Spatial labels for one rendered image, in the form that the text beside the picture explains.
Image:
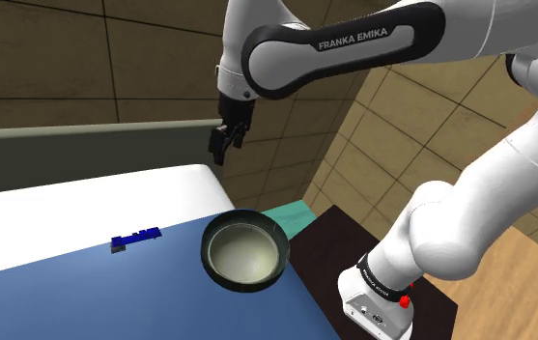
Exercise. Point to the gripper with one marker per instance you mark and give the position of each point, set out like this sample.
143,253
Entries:
233,109

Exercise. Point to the blue flat toy block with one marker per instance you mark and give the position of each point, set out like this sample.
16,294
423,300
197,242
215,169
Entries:
135,236

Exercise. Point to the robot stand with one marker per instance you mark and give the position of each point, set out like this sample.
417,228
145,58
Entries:
325,256

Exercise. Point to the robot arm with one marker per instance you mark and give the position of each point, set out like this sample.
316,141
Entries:
461,221

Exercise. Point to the dark bowl with pale inside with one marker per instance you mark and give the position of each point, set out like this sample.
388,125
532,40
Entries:
244,256

